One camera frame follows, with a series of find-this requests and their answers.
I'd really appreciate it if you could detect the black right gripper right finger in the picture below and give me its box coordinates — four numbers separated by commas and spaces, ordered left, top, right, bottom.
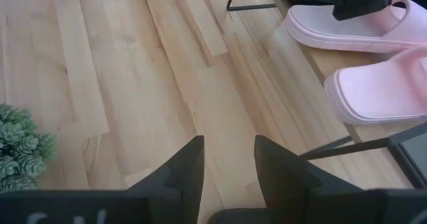
255, 135, 364, 224

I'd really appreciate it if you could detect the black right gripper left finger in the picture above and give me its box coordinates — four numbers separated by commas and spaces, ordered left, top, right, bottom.
128, 135, 205, 224

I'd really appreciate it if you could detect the pink slide sandal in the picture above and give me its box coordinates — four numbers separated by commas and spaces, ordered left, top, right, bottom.
284, 0, 427, 54
324, 47, 427, 125

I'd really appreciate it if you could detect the green artificial plant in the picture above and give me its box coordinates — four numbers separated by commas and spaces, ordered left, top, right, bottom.
0, 103, 57, 193

